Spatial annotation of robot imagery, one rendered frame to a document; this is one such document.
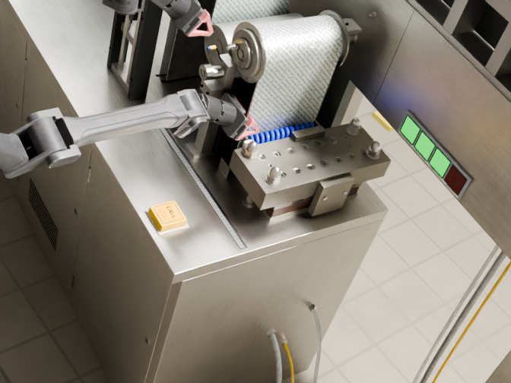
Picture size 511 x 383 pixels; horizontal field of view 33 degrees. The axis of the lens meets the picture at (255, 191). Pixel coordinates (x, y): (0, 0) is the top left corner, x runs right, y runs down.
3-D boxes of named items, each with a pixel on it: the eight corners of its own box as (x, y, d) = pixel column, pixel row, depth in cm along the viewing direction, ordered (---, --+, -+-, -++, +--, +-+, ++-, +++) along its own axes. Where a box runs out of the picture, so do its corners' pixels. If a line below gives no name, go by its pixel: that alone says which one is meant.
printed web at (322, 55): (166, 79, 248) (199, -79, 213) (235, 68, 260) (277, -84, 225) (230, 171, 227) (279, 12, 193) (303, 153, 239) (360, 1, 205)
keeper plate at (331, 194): (307, 211, 223) (319, 182, 215) (338, 202, 228) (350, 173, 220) (312, 218, 222) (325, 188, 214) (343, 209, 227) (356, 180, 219)
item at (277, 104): (239, 138, 220) (256, 83, 207) (312, 122, 232) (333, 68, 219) (240, 140, 220) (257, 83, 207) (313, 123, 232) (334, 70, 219)
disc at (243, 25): (225, 56, 216) (240, 8, 205) (227, 55, 216) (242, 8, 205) (254, 96, 208) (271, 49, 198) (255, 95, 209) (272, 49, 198)
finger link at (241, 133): (254, 147, 216) (230, 139, 209) (240, 128, 220) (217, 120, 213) (271, 127, 214) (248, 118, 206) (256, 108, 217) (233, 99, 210)
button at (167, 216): (147, 212, 211) (149, 206, 209) (172, 206, 214) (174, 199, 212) (160, 232, 207) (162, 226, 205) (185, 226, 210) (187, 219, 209)
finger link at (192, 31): (205, 50, 193) (182, 32, 186) (190, 32, 197) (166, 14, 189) (226, 28, 192) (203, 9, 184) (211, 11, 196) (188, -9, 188)
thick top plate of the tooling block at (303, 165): (228, 166, 219) (233, 149, 215) (350, 137, 239) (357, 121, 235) (260, 210, 210) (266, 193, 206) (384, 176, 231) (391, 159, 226)
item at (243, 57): (239, 74, 208) (228, 46, 210) (245, 73, 209) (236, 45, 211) (252, 61, 202) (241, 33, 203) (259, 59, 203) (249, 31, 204)
